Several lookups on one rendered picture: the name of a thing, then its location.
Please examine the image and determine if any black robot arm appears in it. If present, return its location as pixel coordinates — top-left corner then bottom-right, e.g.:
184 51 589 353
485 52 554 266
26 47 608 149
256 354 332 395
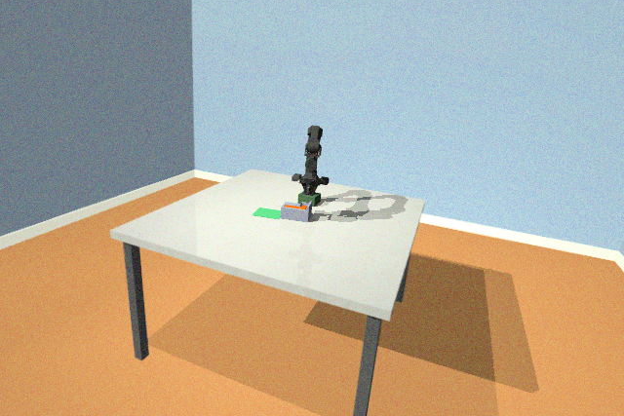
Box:
303 126 323 196

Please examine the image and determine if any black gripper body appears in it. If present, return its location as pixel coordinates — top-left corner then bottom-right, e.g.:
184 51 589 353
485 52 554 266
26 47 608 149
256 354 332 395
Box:
292 168 329 185

